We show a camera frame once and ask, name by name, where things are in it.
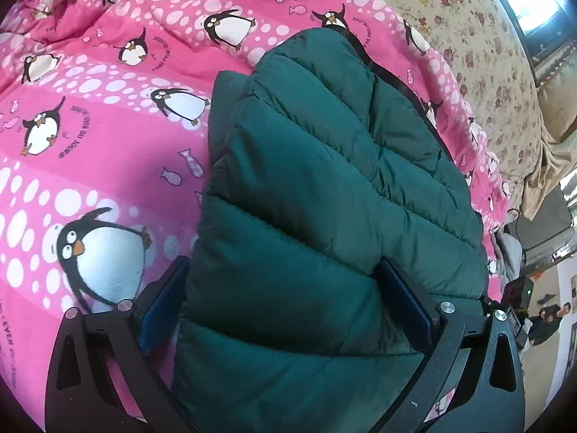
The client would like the floral print bedsheet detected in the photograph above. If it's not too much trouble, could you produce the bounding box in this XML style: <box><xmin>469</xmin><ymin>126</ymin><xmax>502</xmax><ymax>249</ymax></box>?
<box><xmin>325</xmin><ymin>0</ymin><xmax>577</xmax><ymax>219</ymax></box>

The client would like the grey chair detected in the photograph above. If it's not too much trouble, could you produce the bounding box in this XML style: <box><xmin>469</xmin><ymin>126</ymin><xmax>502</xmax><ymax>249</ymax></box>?
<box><xmin>520</xmin><ymin>187</ymin><xmax>575</xmax><ymax>264</ymax></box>

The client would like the window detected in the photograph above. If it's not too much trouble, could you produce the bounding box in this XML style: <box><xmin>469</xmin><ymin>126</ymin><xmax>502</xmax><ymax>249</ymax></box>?
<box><xmin>480</xmin><ymin>0</ymin><xmax>569</xmax><ymax>39</ymax></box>

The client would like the pink penguin print blanket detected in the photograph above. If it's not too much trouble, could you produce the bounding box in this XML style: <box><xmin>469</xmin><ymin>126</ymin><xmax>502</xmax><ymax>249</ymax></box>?
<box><xmin>0</xmin><ymin>0</ymin><xmax>515</xmax><ymax>433</ymax></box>

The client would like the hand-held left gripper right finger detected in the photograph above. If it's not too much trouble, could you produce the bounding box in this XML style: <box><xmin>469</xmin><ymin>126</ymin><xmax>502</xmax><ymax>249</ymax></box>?
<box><xmin>378</xmin><ymin>258</ymin><xmax>526</xmax><ymax>433</ymax></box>

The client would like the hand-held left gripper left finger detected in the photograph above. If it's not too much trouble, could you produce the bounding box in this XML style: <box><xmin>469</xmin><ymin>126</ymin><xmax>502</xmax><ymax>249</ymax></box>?
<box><xmin>45</xmin><ymin>256</ymin><xmax>191</xmax><ymax>433</ymax></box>

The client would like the dark green puffer jacket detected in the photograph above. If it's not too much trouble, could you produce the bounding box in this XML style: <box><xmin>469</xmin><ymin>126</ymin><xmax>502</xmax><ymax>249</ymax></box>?
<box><xmin>171</xmin><ymin>27</ymin><xmax>491</xmax><ymax>433</ymax></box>

